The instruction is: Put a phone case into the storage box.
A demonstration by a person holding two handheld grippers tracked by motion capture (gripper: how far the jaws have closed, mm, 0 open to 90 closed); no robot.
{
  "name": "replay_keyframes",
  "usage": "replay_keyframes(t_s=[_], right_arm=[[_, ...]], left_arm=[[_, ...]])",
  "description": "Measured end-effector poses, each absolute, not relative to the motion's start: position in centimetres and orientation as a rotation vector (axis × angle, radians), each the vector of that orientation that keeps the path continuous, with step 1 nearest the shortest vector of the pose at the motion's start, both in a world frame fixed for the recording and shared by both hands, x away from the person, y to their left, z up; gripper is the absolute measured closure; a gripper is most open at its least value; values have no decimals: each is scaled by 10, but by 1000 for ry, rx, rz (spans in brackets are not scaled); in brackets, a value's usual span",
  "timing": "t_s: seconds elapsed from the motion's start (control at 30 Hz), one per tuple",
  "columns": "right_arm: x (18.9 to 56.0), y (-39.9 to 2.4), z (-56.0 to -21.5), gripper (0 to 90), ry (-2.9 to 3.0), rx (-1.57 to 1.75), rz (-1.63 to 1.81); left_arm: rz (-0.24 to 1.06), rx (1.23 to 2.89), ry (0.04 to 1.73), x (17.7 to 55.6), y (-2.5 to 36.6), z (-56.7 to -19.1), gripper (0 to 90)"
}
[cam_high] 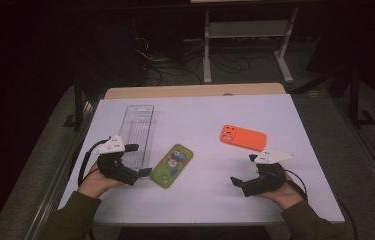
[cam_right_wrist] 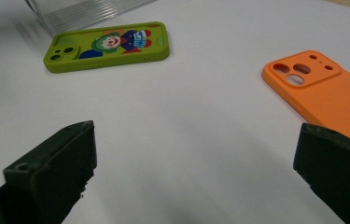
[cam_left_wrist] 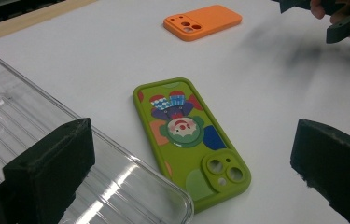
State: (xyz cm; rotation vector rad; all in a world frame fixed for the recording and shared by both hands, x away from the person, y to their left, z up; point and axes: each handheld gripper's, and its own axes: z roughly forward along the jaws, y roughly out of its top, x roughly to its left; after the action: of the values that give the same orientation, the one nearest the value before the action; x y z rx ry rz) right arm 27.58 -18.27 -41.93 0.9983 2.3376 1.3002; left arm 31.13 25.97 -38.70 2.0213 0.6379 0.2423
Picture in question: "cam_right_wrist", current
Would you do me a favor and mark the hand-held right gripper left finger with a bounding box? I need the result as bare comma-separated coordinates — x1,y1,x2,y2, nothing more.
0,120,98,224

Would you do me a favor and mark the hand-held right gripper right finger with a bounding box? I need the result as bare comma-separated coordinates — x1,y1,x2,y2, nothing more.
293,122,350,224

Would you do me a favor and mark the orange phone case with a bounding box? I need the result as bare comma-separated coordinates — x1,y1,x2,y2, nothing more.
261,49,350,149

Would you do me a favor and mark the green cartoon phone case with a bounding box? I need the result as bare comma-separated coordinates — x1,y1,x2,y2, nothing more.
42,21,171,75

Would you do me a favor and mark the clear plastic tray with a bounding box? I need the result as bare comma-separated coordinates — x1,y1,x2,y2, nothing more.
24,0,158,36

